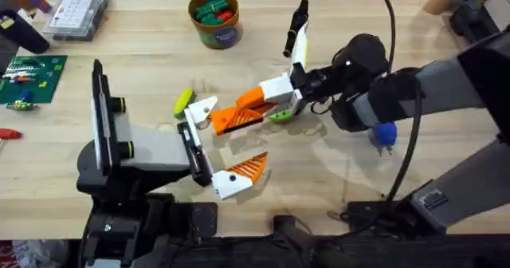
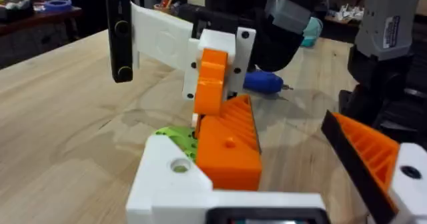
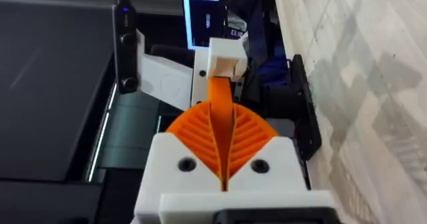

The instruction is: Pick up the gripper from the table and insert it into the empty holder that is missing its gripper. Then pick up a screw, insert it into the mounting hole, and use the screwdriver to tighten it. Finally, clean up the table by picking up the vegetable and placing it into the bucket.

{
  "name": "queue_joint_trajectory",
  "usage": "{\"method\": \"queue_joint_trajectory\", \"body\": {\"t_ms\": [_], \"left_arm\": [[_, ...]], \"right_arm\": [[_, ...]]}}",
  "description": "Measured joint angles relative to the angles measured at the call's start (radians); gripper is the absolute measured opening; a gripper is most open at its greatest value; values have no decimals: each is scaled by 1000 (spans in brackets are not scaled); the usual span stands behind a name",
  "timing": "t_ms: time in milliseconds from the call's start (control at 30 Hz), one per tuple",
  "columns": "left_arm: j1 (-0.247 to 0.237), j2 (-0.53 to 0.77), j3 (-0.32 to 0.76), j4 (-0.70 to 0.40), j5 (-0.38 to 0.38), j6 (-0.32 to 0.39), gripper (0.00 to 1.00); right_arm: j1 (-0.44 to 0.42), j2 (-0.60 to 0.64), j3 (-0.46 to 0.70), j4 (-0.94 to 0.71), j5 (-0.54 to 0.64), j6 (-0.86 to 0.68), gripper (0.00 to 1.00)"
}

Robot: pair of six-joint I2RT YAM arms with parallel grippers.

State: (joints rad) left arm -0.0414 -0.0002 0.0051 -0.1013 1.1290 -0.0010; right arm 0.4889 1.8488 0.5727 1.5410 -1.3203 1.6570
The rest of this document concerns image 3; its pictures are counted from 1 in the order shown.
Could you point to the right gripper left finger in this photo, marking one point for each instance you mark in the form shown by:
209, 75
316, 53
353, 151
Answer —
173, 170

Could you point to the computer monitor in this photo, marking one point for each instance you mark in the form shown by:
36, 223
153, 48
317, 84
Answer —
203, 20

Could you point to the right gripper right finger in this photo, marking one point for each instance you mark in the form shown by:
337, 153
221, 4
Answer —
267, 170

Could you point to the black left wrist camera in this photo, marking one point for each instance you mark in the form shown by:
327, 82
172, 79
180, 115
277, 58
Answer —
126, 50

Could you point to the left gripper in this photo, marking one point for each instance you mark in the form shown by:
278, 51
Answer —
166, 80

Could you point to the black left wrist plate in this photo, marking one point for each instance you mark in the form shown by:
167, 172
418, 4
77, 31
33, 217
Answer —
305, 117

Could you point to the orange ribbed wedge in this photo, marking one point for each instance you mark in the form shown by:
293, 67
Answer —
220, 117

